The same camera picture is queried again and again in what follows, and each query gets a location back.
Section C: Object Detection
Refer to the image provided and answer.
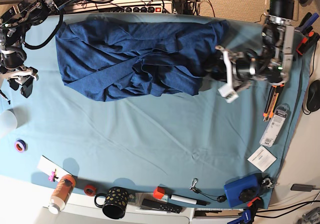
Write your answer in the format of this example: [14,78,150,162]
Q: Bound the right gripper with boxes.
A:
[7,66,39,98]

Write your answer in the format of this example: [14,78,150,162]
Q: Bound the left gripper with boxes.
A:
[202,45,237,83]

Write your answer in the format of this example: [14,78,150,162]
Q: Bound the dark blue t-shirt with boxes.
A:
[55,19,229,102]

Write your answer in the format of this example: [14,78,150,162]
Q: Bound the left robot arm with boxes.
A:
[208,0,299,91]

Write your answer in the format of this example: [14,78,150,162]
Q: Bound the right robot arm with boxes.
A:
[0,0,74,98]

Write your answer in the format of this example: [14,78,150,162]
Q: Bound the translucent plastic cup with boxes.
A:
[0,110,18,139]

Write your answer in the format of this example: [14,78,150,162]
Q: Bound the orange black utility knife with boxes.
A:
[263,84,285,122]

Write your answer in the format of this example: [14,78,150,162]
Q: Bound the purple tape roll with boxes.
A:
[14,139,27,153]

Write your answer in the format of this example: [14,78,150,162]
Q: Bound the clear blister pack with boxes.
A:
[259,104,289,148]

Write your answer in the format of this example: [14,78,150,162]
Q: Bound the white paper sheet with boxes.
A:
[37,155,71,179]

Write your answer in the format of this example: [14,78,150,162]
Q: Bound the light blue table cloth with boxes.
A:
[0,13,310,210]

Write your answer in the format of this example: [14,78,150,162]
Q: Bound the orange black clamp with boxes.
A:
[296,31,320,56]

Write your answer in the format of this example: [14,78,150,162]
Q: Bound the blue spring clamp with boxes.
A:
[295,12,320,33]

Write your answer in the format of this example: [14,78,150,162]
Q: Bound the black computer mouse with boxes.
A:
[306,79,320,113]

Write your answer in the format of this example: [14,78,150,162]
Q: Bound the white power strip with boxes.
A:
[94,0,174,14]

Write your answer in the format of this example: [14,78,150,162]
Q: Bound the white paper card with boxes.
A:
[247,145,277,172]

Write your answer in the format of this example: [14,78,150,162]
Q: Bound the pink small toy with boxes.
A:
[48,169,60,182]

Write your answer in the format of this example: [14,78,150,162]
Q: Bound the orange supplement bottle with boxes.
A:
[48,174,76,215]

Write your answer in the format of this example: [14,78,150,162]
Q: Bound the metal carabiner keyring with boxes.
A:
[261,177,278,189]

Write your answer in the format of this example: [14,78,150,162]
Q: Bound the blue box with knob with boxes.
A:
[223,173,262,208]

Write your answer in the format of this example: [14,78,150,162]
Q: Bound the red tape roll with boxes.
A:
[83,184,97,197]

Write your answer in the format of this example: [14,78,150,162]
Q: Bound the white marker pen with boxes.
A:
[168,194,208,206]

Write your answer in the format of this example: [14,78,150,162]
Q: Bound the orange red cube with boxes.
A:
[153,186,166,200]

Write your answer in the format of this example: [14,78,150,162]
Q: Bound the black adapter block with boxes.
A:
[290,183,314,192]

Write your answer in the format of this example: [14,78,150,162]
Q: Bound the blue orange bottom clamp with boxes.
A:
[229,196,264,224]

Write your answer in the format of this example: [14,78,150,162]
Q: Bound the black mug gold dots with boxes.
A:
[94,186,129,220]

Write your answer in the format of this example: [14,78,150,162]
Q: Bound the black remote control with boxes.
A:
[141,199,183,214]

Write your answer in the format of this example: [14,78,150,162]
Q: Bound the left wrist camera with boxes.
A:
[218,83,239,103]

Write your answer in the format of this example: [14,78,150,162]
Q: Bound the black lanyard with clip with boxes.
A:
[189,177,227,204]

